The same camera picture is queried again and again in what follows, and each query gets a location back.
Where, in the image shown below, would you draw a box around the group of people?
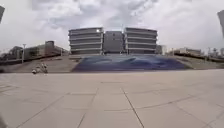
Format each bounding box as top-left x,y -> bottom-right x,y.
31,62 -> 49,75

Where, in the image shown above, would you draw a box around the large grey tiered building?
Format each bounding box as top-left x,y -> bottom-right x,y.
68,26 -> 158,56

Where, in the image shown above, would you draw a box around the tan sloped embankment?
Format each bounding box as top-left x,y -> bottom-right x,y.
3,54 -> 81,74

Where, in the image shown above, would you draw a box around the blue sloped mural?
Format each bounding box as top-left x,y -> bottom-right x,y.
71,54 -> 188,73

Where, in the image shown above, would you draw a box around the low building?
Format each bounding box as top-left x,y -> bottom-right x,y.
0,40 -> 70,62
168,47 -> 204,57

